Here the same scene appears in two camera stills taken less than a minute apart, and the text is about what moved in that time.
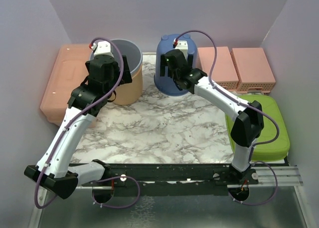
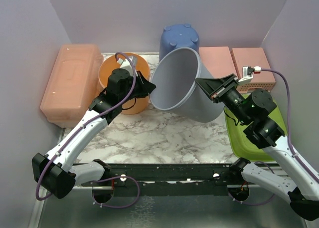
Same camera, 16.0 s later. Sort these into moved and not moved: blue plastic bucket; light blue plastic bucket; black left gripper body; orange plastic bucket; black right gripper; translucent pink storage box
Moved: black left gripper body; black right gripper; orange plastic bucket; blue plastic bucket; light blue plastic bucket
Not moved: translucent pink storage box
